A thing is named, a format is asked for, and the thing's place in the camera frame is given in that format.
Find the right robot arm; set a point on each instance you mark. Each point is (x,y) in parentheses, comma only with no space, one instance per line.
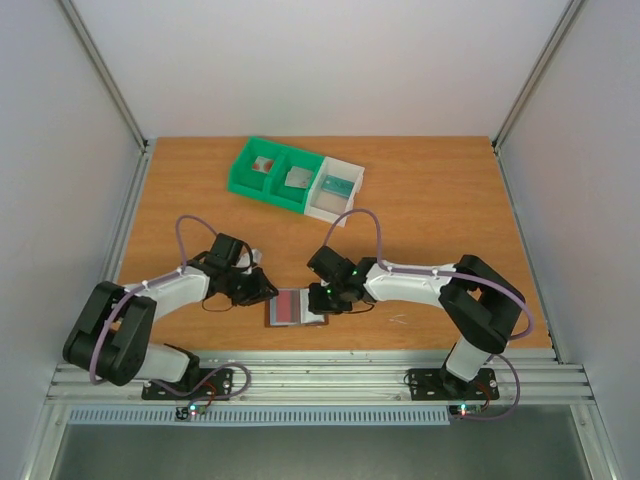
(482,305)

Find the white bin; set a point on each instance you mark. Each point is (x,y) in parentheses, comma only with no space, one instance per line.
(327,207)

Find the red patterned card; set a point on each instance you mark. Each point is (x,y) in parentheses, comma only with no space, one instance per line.
(262,164)

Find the grey slotted cable duct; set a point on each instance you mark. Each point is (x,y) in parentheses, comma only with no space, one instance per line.
(261,416)

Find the teal vip card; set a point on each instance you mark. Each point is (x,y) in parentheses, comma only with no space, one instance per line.
(337,186)

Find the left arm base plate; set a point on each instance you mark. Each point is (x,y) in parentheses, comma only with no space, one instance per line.
(219,384)

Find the left green bin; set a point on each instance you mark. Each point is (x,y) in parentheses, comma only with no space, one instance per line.
(243,178)

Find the middle green bin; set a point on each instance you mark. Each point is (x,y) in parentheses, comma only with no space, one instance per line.
(291,198)

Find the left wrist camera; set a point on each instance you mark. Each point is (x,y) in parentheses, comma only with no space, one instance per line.
(249,261)

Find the green bin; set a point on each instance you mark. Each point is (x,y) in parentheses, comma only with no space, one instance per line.
(243,178)
(291,198)

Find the brown leather card holder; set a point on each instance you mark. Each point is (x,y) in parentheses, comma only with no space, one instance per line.
(306,317)

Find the right frame post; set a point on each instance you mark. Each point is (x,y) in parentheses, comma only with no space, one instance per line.
(552,45)

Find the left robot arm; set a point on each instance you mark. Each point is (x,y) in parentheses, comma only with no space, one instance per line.
(111,337)

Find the white floral card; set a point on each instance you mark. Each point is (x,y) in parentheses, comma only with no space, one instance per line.
(298,169)

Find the aluminium rail frame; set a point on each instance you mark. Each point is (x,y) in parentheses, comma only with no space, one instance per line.
(358,377)

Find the left frame post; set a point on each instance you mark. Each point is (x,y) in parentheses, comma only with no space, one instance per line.
(96,59)

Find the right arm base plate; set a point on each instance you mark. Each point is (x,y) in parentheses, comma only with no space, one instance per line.
(430,384)

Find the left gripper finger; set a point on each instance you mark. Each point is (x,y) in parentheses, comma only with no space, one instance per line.
(265,286)
(256,297)

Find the frame post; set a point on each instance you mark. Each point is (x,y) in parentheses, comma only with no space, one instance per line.
(96,59)
(552,45)

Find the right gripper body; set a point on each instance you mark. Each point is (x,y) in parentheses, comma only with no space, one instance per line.
(319,299)

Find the white vip card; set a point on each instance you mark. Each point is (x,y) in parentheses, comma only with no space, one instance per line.
(298,180)

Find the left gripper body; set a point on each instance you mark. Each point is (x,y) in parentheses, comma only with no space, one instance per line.
(241,288)

